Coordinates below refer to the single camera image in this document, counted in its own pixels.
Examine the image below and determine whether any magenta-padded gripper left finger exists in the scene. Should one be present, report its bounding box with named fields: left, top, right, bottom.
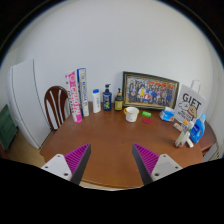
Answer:
left=40, top=143, right=92, bottom=186

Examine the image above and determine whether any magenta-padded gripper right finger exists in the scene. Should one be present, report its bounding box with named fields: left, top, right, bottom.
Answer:
left=131, top=143, right=184, bottom=186

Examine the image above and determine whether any clear bottle with green label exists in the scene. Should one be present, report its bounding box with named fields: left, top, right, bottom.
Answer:
left=174, top=128, right=195, bottom=149

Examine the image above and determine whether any small patterned snack packet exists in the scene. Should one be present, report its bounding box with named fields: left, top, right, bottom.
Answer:
left=172, top=122, right=184, bottom=132

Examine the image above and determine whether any flat round red coaster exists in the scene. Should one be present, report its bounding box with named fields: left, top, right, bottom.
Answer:
left=142, top=116, right=154, bottom=125

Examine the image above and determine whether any blue detergent bottle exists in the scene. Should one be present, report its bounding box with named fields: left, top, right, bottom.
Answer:
left=189, top=113, right=207, bottom=144

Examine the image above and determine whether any white mug with yellow rim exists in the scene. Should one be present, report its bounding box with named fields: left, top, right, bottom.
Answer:
left=123, top=106, right=140, bottom=123

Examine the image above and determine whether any dark wooden chair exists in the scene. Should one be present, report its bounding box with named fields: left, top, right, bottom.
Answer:
left=43, top=85, right=72, bottom=131

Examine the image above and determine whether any white printed paper gift bag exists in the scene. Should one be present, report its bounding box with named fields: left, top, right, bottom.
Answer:
left=173, top=79, right=207, bottom=125

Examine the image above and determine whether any dark green crate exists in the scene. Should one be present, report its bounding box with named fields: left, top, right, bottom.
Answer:
left=0, top=103, right=18, bottom=152

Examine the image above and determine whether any white bottle with blue cap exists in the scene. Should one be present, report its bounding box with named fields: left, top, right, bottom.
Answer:
left=92, top=88, right=102, bottom=114

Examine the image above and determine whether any white cabinet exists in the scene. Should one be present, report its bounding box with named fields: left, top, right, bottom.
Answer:
left=7, top=59, right=51, bottom=150

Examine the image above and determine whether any dark pump bottle yellow label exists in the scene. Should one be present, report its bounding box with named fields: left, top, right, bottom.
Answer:
left=114, top=87, right=124, bottom=112

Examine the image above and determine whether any framed group picture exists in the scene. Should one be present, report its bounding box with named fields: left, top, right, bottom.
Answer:
left=121, top=71, right=180, bottom=111

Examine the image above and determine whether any blue pump bottle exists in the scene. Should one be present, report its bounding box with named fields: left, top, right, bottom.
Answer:
left=102, top=83, right=113, bottom=112

